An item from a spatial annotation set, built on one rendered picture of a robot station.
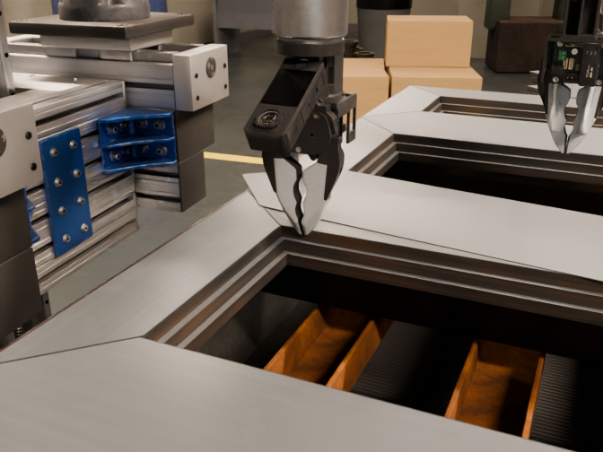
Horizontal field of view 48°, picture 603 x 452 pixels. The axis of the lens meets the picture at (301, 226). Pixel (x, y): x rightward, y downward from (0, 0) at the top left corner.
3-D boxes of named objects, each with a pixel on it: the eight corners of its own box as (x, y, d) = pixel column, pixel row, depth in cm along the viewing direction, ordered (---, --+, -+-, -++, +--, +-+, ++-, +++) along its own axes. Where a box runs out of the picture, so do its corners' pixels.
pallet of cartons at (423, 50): (481, 119, 483) (492, 15, 456) (481, 157, 397) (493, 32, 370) (308, 109, 510) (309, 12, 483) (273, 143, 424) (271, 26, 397)
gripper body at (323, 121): (358, 144, 77) (362, 36, 73) (329, 165, 70) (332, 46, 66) (296, 137, 80) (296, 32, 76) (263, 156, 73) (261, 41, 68)
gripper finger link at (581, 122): (561, 161, 84) (572, 87, 81) (565, 150, 89) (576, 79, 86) (588, 165, 83) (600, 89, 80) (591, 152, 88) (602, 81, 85)
